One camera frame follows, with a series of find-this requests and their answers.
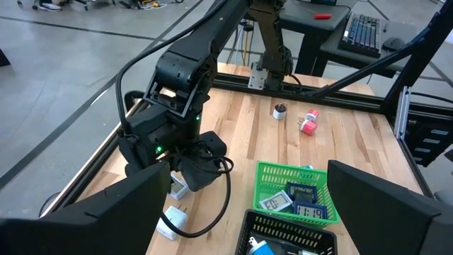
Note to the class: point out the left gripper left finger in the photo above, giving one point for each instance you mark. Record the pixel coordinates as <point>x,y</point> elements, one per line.
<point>88,230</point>

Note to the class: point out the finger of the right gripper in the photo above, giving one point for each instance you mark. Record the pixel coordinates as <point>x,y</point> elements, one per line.
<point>196,175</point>

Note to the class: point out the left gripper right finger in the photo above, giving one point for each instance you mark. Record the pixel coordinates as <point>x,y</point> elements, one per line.
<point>389,219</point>

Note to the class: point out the white digital clock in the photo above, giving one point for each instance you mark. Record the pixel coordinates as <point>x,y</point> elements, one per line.
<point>276,202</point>
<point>178,189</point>

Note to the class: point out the white cube charger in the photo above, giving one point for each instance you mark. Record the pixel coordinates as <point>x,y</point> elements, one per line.
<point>173,214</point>

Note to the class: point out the black digital clock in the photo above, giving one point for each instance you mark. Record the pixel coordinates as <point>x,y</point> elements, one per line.
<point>309,212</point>
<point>301,187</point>

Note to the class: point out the small white plug charger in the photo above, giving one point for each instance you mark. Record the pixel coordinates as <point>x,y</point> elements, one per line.
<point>304,253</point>

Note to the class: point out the teal charger with prongs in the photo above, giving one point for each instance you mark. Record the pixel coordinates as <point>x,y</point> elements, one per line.
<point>263,249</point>

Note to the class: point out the pink and white charger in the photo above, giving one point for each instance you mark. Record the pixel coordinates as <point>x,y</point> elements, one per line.
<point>308,127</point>
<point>312,115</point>

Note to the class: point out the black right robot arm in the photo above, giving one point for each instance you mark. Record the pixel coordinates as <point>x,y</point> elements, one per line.
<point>198,46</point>

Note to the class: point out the green plastic basket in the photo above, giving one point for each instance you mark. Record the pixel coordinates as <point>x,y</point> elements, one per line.
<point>259,184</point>

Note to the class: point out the black plastic basket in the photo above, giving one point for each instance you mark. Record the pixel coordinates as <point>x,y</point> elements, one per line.
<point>247,230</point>

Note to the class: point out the teal and white charger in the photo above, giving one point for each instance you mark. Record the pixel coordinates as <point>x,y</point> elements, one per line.
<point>307,166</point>

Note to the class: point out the black and white round charger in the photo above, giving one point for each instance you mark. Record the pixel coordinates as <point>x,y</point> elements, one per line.
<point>279,115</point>

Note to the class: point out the black computer mouse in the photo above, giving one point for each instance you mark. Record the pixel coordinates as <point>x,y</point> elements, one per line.
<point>393,44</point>

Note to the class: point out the black keyboard shelf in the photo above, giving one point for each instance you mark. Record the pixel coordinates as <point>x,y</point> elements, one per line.
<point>332,46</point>

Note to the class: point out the black desk top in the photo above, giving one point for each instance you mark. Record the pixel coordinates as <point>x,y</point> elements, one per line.
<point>293,14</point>

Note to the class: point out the backlit computer keyboard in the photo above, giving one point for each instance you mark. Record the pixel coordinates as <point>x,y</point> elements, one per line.
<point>361,35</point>

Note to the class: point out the black aluminium rig frame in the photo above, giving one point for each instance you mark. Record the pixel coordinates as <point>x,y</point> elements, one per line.
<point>354,101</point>

